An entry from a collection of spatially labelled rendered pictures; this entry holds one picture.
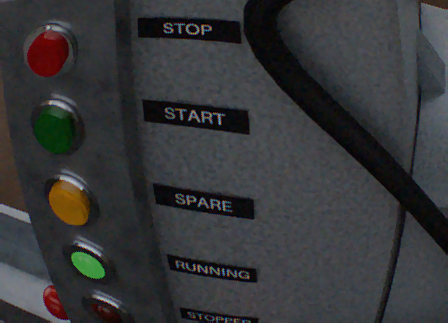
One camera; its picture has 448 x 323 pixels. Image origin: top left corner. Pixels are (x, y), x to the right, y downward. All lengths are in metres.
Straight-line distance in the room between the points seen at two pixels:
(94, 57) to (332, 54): 0.10
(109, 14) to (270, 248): 0.16
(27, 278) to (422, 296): 0.44
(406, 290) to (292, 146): 0.14
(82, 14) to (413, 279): 0.25
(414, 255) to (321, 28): 0.16
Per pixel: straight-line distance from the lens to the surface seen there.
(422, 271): 0.58
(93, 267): 0.59
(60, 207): 0.56
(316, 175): 0.52
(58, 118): 0.51
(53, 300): 0.75
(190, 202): 0.55
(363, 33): 0.46
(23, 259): 0.93
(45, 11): 0.48
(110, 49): 0.48
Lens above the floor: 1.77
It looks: 44 degrees down
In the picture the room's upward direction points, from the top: 5 degrees counter-clockwise
